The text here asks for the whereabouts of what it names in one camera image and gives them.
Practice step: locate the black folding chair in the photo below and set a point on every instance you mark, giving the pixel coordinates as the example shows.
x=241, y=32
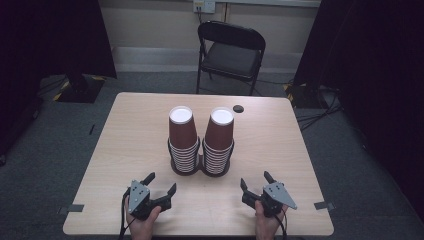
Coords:
x=230, y=60

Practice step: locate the stack of brown paper cups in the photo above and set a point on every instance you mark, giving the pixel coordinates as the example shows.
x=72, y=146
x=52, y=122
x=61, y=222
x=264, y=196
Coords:
x=219, y=135
x=182, y=133

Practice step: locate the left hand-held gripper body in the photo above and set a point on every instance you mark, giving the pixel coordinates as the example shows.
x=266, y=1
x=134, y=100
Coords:
x=138, y=197

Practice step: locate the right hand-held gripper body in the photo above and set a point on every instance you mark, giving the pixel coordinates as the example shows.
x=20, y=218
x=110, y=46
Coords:
x=274, y=196

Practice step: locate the dark curtain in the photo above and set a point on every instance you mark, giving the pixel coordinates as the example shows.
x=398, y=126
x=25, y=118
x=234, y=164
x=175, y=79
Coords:
x=376, y=66

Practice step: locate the white wall socket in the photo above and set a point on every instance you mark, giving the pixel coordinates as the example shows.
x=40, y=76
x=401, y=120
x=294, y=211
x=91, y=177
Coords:
x=204, y=5

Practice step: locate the grey tape strip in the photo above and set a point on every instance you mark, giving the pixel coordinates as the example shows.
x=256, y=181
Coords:
x=324, y=205
x=71, y=208

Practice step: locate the person's left hand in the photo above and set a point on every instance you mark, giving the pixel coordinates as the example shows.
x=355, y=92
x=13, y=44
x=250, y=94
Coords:
x=142, y=226

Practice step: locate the black round table grommet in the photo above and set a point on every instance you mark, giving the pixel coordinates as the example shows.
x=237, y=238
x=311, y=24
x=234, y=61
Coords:
x=238, y=108

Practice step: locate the person's right hand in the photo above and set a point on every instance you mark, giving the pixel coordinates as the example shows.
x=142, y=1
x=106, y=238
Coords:
x=265, y=224

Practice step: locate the black stand base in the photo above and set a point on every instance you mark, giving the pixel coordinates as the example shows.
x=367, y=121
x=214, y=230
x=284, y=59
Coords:
x=305, y=96
x=80, y=89

